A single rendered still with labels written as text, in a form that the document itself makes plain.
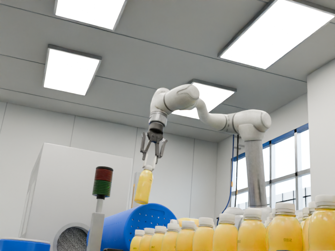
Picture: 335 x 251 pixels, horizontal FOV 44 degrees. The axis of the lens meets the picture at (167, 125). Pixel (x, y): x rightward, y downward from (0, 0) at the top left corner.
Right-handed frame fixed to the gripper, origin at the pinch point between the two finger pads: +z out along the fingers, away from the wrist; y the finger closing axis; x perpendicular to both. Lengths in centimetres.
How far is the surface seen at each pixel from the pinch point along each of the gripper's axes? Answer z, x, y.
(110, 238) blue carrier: 32.0, -32.8, 3.8
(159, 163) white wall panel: -223, -495, -144
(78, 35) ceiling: -222, -218, 58
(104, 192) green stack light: 33, 40, 24
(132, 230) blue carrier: 31.5, -8.0, -0.7
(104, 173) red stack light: 27, 41, 25
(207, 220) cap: 44, 75, 0
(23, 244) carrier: 39, -67, 43
